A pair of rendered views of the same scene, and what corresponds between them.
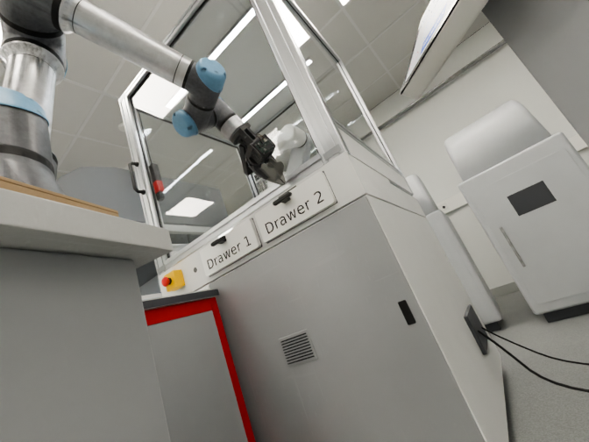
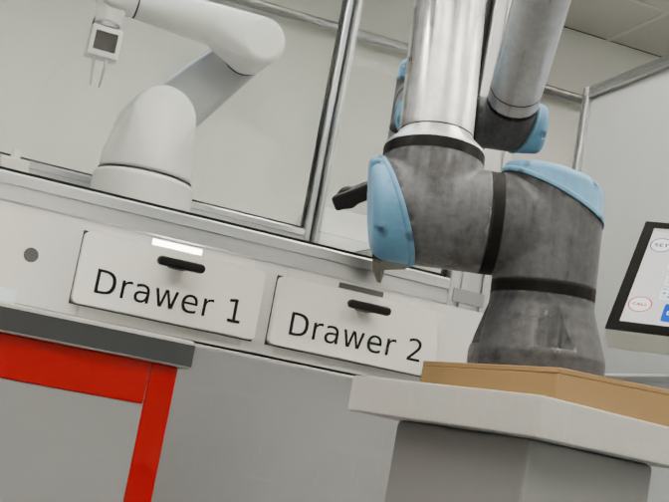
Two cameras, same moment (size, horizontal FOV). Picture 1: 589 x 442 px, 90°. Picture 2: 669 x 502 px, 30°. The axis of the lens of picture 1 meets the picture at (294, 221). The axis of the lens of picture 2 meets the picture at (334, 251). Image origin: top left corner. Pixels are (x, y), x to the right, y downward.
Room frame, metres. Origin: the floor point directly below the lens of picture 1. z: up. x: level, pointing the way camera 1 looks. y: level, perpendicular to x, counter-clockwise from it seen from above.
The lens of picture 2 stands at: (-0.37, 1.57, 0.68)
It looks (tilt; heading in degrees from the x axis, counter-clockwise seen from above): 9 degrees up; 311
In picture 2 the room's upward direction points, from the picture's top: 10 degrees clockwise
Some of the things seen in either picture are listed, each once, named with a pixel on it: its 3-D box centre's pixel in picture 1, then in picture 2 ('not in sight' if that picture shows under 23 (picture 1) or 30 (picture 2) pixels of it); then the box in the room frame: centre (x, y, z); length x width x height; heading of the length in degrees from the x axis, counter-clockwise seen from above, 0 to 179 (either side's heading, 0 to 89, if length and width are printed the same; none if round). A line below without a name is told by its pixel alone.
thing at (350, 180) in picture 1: (304, 244); (128, 304); (1.46, 0.00, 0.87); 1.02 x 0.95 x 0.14; 61
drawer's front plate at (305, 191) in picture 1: (292, 209); (356, 328); (0.90, -0.01, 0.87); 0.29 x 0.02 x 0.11; 61
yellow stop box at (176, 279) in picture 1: (173, 281); not in sight; (1.20, 0.56, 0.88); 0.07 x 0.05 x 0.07; 61
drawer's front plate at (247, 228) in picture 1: (228, 248); (170, 286); (1.06, 0.27, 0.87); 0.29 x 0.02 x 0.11; 61
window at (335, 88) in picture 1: (334, 81); not in sight; (1.22, -0.43, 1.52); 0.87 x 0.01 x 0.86; 151
